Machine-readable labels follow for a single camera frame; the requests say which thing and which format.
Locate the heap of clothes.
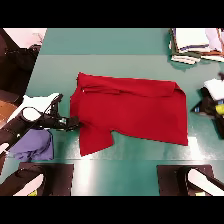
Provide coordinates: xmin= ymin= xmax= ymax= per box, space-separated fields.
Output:
xmin=169 ymin=27 xmax=224 ymax=66

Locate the black cable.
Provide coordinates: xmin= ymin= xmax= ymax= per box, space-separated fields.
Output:
xmin=48 ymin=93 xmax=64 ymax=116

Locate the red T-shirt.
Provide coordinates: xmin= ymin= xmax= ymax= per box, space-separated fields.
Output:
xmin=69 ymin=71 xmax=189 ymax=157

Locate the black garment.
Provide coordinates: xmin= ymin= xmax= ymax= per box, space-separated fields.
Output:
xmin=190 ymin=87 xmax=224 ymax=140

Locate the white garment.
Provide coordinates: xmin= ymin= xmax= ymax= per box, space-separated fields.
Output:
xmin=6 ymin=92 xmax=61 ymax=124
xmin=202 ymin=77 xmax=224 ymax=102
xmin=174 ymin=27 xmax=211 ymax=52

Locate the yellow garment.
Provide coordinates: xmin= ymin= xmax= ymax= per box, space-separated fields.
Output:
xmin=215 ymin=104 xmax=224 ymax=116

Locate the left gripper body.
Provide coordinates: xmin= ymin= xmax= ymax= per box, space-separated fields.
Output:
xmin=60 ymin=115 xmax=82 ymax=133

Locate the purple garment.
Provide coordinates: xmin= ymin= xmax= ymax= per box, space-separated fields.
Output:
xmin=7 ymin=129 xmax=55 ymax=162

